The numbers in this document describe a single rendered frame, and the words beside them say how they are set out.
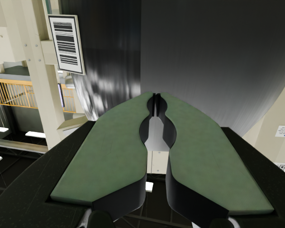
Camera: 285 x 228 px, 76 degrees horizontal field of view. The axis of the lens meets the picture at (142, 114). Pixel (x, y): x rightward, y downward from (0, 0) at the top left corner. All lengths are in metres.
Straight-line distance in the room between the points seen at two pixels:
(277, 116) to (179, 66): 0.35
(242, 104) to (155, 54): 0.12
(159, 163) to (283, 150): 0.48
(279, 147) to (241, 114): 0.33
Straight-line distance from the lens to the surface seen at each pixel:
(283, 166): 0.61
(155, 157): 0.83
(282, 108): 0.51
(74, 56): 0.22
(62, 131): 1.02
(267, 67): 0.23
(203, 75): 0.21
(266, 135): 0.53
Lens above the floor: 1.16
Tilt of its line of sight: 26 degrees up
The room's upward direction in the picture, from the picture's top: 179 degrees counter-clockwise
